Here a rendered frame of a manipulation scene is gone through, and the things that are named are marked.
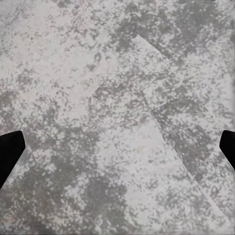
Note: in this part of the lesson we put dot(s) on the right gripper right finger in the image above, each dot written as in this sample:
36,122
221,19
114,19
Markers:
227,146

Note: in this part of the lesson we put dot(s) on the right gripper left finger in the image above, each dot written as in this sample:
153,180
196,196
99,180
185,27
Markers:
12,146

